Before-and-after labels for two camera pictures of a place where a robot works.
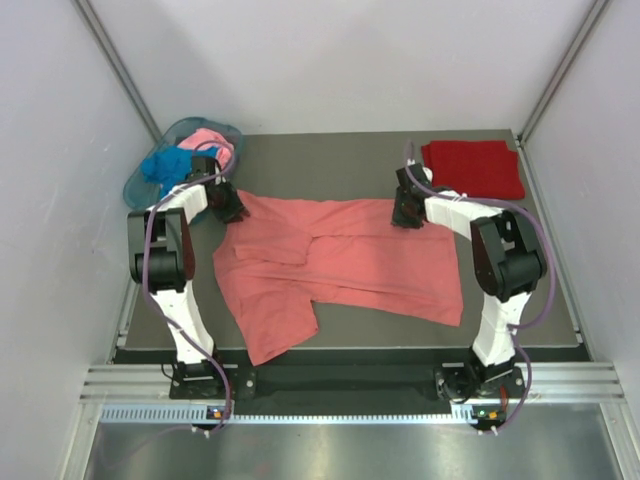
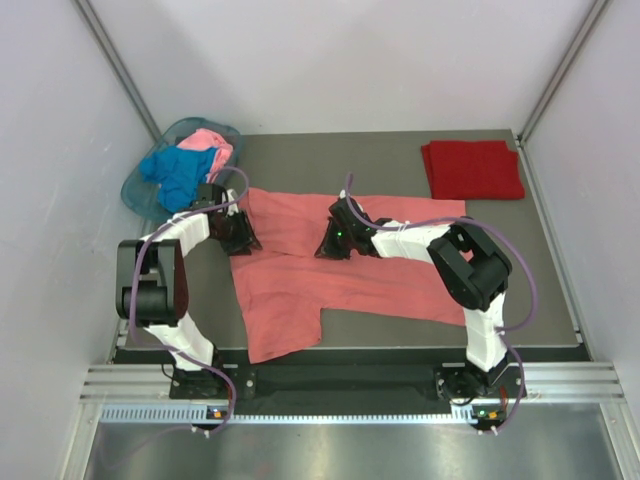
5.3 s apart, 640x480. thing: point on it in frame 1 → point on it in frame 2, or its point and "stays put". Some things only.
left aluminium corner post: [104, 43] stays put
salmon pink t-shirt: [272, 264] stays put
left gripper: [230, 214] → [245, 239]
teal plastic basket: [140, 194] stays put
